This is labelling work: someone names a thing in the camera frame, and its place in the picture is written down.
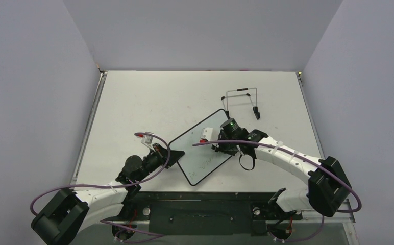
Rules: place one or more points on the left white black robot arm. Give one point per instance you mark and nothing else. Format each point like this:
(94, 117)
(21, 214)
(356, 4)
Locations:
(71, 211)

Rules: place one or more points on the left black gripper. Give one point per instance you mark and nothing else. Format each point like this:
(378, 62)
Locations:
(161, 153)

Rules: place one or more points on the wire display stand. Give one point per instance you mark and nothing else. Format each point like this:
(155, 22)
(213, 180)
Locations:
(238, 95)

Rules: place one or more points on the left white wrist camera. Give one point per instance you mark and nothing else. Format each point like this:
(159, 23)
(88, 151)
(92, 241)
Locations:
(147, 140)

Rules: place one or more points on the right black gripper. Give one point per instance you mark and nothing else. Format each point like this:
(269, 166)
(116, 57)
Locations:
(223, 134)

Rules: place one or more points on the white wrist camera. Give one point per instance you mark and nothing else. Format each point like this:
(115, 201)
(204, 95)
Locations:
(147, 140)
(207, 134)

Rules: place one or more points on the black framed whiteboard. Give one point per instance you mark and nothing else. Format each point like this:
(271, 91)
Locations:
(199, 161)

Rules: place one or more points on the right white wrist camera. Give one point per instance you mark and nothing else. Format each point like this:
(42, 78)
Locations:
(207, 134)

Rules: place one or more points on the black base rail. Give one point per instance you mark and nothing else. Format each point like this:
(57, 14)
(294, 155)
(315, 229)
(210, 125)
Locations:
(200, 213)

